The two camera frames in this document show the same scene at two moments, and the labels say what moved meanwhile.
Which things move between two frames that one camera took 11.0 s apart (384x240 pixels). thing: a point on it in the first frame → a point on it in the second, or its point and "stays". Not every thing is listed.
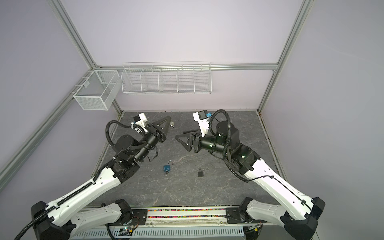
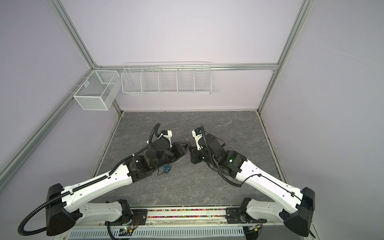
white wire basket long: [167, 78] stays
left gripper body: [151, 139] → [174, 154]
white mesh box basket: [99, 91] stays
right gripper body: [212, 144] → [199, 156]
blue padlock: [167, 167] stays
